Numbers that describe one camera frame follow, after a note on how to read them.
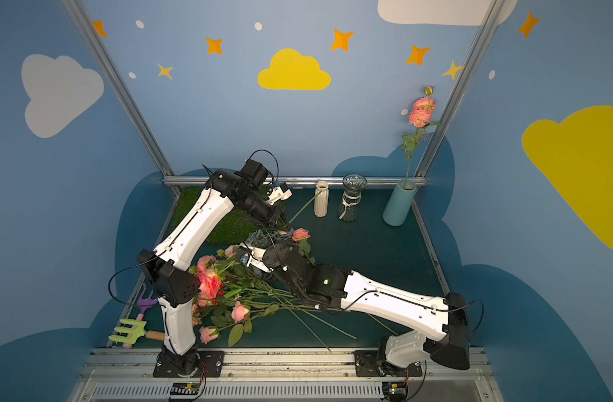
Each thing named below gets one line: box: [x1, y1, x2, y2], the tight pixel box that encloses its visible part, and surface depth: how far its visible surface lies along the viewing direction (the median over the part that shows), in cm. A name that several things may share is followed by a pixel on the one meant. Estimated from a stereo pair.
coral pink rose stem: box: [195, 189, 324, 304], surface depth 59 cm
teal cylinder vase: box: [382, 179, 418, 227], surface depth 103 cm
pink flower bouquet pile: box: [190, 228, 358, 351], surface depth 83 cm
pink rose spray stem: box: [401, 85, 443, 181], surface depth 87 cm
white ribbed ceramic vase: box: [314, 180, 330, 218], surface depth 106 cm
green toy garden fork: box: [108, 319, 166, 345], surface depth 80 cm
